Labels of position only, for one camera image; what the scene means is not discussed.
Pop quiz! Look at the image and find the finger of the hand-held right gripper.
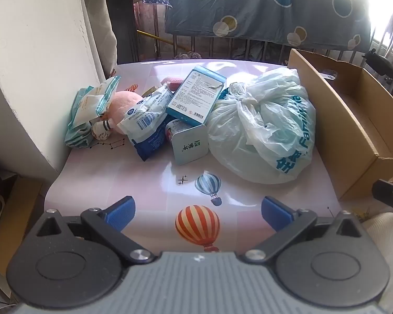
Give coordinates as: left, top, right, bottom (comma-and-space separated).
372, 179, 393, 230

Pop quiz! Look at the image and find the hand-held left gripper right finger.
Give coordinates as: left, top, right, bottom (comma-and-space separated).
244, 195, 363, 264

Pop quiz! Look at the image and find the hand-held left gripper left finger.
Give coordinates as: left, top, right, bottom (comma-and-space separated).
36, 195, 153, 263

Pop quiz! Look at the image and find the brown cardboard box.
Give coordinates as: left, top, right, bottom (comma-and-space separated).
287, 48, 393, 201

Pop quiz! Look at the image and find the pale teal packet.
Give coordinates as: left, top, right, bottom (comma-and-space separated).
168, 122, 208, 166

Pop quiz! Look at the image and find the white blue printed pouch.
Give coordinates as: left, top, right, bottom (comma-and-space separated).
117, 83, 175, 162

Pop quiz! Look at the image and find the pink plush toy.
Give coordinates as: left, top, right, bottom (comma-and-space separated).
91, 91, 142, 142

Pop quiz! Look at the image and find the teal white wipes pack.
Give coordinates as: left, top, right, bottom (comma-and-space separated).
74, 76, 122, 128

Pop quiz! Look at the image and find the teal white carton box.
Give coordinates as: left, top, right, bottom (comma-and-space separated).
165, 66, 227, 127

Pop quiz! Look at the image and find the white plastic bag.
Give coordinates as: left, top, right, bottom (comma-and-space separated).
208, 68, 316, 184

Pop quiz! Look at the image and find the small white red packet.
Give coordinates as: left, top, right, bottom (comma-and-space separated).
165, 119, 184, 145

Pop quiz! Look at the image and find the cardboard box with pictures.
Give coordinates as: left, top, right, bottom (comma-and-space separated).
0, 169, 44, 299

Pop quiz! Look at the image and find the black folded wheelchair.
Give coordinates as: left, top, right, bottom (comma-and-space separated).
363, 49, 393, 109

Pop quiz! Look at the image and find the metal railing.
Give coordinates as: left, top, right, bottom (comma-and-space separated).
136, 0, 393, 69

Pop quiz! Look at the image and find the yellow pole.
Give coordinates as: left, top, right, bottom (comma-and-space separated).
137, 30, 197, 53

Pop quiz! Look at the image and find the beige curtain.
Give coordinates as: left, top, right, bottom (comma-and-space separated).
79, 0, 119, 74

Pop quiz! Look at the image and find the blue circle-print blanket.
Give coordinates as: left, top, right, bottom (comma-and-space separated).
165, 0, 373, 51

